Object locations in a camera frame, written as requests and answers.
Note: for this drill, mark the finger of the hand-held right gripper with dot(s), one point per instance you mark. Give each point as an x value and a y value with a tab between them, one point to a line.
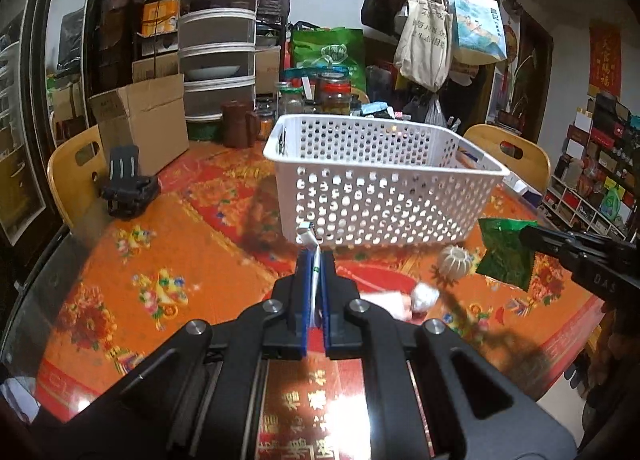
545	237

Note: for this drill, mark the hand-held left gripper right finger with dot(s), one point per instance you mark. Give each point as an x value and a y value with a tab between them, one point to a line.
328	305

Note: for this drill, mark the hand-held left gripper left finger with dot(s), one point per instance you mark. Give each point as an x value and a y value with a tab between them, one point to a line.
302	300

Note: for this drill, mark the small white blue packet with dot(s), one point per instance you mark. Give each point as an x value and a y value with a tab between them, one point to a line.
313	260

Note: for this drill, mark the green foil packet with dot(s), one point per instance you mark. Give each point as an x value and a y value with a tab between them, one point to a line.
505	255

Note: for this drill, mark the white perforated plastic basket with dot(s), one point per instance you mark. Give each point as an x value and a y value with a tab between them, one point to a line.
370	190

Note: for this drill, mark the white small box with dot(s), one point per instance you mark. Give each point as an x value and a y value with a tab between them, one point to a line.
522	190

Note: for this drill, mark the white pink plastic packet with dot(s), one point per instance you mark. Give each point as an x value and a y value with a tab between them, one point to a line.
395	304

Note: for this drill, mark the shelf of boxes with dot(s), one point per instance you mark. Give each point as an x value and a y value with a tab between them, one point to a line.
595	165

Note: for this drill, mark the wooden chair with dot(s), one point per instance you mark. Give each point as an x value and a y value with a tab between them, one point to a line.
75	175
515	153

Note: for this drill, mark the white ribbed foam ball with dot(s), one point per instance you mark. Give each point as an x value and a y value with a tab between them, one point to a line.
455	262

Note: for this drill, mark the silver foil packet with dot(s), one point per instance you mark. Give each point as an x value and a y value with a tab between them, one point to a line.
424	297

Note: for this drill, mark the small glass jar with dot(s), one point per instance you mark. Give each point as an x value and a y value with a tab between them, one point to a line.
265	124

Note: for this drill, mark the brown ceramic pitcher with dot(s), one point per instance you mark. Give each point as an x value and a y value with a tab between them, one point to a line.
237	123

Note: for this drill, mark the glass jar with green lid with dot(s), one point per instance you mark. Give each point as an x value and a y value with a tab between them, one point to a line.
291	101

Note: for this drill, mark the glass jar with red contents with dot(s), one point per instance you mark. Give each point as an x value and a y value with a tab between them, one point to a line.
335	94

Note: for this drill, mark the black folding stand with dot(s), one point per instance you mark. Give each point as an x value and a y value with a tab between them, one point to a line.
127	180

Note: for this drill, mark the blue printed tote bag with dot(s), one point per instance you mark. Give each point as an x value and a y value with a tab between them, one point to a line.
476	28

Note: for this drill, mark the beige canvas tote bag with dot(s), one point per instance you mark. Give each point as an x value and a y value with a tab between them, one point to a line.
422	43

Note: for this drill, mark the large brown cardboard box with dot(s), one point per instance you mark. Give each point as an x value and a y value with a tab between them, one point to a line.
140	125

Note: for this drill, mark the green shopping bag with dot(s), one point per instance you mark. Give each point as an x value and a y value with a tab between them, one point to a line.
327	53

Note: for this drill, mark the flat brown cardboard box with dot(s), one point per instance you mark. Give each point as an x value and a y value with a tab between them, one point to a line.
156	66

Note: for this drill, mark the orange cardboard box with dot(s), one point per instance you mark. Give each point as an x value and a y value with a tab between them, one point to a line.
160	15

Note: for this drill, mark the red wall poster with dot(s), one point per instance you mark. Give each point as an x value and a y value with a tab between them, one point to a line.
605	58

